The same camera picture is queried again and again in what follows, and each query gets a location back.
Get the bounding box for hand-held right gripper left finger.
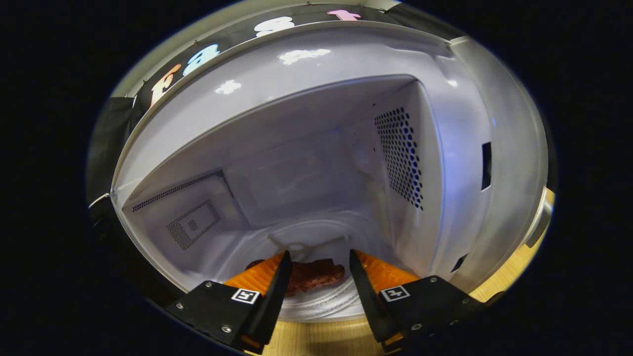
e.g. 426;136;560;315
166;250;293;355

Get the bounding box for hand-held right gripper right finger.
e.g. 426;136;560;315
349;248;505;353

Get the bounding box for brown meat piece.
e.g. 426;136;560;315
246;258;346;297

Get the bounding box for white microwave oven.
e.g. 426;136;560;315
89;20;552;324

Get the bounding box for glass turntable plate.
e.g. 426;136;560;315
237;220;377;322

